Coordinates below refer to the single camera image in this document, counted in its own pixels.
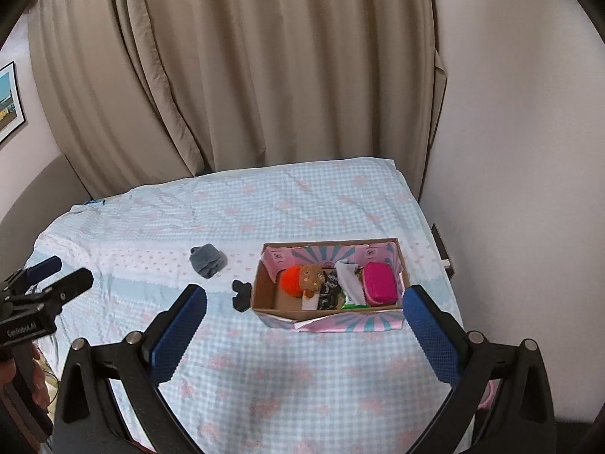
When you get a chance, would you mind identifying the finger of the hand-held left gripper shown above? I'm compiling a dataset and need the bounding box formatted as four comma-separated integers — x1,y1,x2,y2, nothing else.
28,267,94,313
23,255,63,283

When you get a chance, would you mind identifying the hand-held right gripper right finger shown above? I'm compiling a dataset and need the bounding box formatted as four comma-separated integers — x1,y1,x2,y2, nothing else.
402,285,556,454

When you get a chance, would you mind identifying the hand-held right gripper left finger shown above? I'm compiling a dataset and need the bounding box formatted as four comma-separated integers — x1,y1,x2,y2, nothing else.
51,284,209,454

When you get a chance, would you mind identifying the magenta pouch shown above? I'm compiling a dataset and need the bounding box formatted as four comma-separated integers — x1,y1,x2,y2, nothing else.
361,261,400,306

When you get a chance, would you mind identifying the grey sock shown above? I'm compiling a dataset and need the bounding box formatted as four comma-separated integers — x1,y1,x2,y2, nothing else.
189,243,228,280

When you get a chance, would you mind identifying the pink patterned cardboard box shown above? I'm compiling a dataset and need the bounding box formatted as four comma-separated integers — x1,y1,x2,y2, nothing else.
250,238,410,333

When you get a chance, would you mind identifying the black white patterned sock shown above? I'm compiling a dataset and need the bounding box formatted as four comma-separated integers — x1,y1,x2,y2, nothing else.
319,274,343,311

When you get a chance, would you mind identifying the orange plush toy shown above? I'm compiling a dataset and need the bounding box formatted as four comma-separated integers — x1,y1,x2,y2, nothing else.
281,266,308,298

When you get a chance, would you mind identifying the brown plush toy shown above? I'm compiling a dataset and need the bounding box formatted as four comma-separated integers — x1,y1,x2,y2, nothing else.
300,265,328,311

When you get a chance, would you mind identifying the person's left hand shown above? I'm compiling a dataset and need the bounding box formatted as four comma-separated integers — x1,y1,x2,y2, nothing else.
26,345,50,410

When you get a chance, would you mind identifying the light blue checked blanket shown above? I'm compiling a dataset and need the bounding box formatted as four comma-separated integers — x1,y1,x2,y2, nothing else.
28,156,466,454

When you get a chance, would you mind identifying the beige curtain panel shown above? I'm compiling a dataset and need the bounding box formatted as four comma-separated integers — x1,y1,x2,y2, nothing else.
111,0,448,173
27,0,212,199

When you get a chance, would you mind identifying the framed wall picture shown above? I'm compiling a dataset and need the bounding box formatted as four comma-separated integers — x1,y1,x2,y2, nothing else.
0,61,27,145

